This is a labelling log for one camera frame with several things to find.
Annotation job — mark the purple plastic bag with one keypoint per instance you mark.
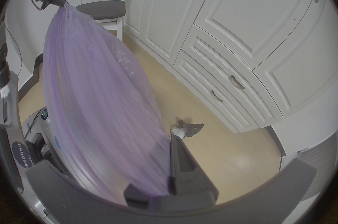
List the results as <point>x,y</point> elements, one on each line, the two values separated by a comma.
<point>100,101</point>

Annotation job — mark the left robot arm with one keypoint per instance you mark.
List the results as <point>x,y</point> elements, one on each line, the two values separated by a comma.
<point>10,101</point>

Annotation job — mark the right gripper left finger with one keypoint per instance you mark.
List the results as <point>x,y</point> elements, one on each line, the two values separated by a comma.
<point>134,194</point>

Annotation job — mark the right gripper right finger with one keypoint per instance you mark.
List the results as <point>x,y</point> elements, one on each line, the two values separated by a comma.
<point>190,180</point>

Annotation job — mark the white printed wrapper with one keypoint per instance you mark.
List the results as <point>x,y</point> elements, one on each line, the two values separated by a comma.
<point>178,132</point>

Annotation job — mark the crumpled black plastic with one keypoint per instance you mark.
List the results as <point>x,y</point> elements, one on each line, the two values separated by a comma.
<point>191,128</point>

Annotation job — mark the white wardrobe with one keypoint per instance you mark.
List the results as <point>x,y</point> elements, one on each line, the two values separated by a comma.
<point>237,19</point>

